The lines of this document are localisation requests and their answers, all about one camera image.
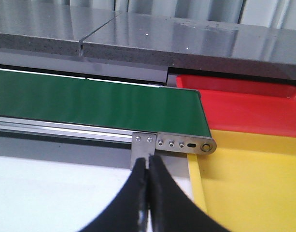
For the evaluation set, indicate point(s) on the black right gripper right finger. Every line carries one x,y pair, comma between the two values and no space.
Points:
171,209

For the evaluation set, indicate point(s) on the right grey stone countertop slab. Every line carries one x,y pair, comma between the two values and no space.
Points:
196,45

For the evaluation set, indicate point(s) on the grey stone countertop slab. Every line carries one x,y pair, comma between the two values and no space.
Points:
48,28
196,45

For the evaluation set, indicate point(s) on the yellow plastic tray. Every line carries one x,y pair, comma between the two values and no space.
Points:
249,183

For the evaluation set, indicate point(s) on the left grey stone countertop slab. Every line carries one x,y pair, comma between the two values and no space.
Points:
48,28

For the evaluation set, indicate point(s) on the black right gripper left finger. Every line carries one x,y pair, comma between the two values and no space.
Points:
128,211

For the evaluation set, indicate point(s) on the right conveyor support leg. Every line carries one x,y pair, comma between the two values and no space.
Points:
142,146

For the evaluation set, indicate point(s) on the aluminium conveyor frame rail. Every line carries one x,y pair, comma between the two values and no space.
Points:
165,141

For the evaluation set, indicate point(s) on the red plastic tray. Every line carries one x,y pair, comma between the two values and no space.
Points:
245,105

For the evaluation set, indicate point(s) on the green conveyor belt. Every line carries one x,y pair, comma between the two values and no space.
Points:
99,103

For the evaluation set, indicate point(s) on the grey pleated curtain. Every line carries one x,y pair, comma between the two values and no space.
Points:
276,14

